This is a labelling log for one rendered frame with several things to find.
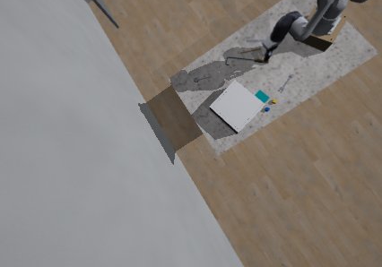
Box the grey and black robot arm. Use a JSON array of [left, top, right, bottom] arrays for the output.
[[262, 0, 348, 50]]

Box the teal square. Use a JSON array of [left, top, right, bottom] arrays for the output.
[[255, 91, 270, 103]]

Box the steel hook with wooden handle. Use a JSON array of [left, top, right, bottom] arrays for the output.
[[225, 56, 264, 65]]

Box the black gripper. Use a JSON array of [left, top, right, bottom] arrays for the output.
[[262, 46, 278, 63]]

